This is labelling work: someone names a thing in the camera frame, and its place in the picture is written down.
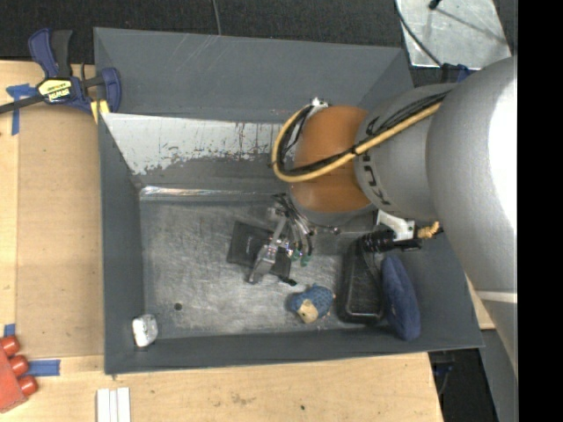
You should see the black rectangular tray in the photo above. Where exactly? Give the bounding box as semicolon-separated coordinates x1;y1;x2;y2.
335;238;390;325

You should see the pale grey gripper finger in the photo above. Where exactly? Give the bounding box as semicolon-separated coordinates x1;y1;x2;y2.
246;244;273;285
266;251;285;278

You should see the pale wood board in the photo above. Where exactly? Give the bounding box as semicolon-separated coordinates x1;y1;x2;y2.
15;62;107;360

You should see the blue toy animal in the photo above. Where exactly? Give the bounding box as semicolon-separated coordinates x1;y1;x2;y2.
287;283;336;325

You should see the black cylinder on white bracket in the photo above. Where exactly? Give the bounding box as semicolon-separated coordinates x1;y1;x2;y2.
359;210;442;254

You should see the dark blue cloth pouch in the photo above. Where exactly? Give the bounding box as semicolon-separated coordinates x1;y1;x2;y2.
379;254;423;342

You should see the grey metal bin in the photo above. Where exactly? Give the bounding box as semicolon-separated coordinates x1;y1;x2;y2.
92;26;486;375

